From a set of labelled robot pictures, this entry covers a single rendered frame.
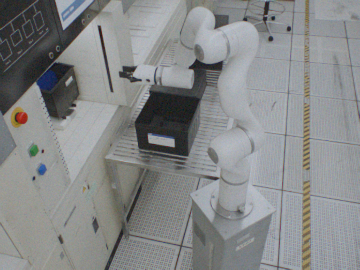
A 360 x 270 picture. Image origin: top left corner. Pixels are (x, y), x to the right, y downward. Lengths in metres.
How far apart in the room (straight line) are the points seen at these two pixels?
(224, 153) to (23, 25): 0.78
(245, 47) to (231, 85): 0.13
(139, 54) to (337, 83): 2.14
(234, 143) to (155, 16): 1.81
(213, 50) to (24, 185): 0.79
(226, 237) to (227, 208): 0.13
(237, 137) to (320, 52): 3.13
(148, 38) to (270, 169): 1.32
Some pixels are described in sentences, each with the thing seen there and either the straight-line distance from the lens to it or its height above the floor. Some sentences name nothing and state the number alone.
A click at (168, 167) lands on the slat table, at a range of 1.80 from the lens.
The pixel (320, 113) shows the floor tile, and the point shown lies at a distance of 3.48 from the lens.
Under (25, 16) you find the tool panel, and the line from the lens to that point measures 1.29.
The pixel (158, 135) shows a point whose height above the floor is 0.88.
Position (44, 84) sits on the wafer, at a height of 1.07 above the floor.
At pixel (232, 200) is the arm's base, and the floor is 0.85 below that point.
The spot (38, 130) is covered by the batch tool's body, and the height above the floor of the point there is 1.24.
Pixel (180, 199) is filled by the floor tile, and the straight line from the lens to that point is 2.63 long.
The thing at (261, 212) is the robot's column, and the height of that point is 0.76.
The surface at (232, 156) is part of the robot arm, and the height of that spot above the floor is 1.14.
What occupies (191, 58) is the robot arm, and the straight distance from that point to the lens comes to 1.45.
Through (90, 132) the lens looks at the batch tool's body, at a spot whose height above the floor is 0.87.
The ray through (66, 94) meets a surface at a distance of 1.92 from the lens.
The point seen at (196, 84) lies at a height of 0.86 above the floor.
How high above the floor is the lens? 2.09
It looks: 43 degrees down
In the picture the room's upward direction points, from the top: 3 degrees counter-clockwise
